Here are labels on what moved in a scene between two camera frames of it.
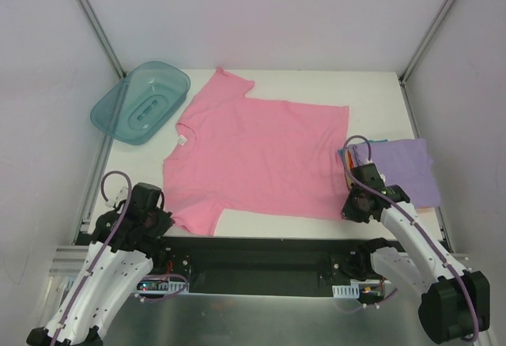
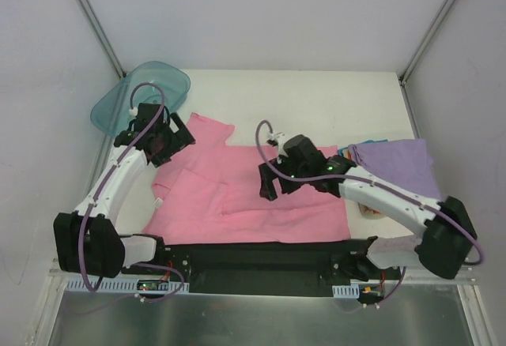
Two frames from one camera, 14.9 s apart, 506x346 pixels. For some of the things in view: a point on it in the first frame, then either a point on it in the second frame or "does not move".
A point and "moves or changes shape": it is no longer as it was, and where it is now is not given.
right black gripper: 352,207 -> 274,180
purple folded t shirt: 406,164 does not move
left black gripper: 163,222 -> 174,141
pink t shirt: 238,152 moves or changes shape
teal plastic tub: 139,102 does not move
